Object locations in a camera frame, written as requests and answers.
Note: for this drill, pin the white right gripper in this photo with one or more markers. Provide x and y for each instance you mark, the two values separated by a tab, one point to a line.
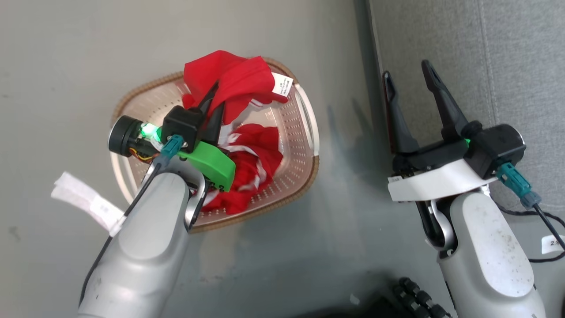
437	181

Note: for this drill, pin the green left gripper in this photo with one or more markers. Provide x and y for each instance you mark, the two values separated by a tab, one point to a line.
212	165

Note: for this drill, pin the red white basketball jersey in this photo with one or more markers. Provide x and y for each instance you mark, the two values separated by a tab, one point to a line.
247	75

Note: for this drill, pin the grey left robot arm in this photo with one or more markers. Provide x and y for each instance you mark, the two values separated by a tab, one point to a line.
145	247

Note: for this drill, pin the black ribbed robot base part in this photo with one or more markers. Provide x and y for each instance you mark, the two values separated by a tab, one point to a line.
419	298

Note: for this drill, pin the white perforated laundry basket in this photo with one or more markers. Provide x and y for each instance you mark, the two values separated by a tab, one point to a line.
295	145

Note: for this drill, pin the white garment care label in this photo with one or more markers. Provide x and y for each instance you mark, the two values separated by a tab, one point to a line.
282	85

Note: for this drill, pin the black round left gripper motor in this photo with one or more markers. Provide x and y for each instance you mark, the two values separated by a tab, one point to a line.
121	134

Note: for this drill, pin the grey fabric sofa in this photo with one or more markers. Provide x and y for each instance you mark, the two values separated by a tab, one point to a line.
507	66

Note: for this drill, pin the white paper tag strip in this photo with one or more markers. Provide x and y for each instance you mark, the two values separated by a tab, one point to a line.
84	198

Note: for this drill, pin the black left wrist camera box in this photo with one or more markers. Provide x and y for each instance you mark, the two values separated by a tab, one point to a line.
181	123

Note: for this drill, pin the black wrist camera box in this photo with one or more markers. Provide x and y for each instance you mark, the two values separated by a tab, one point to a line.
181	123
496	148

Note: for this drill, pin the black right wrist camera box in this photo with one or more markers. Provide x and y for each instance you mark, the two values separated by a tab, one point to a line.
496	148

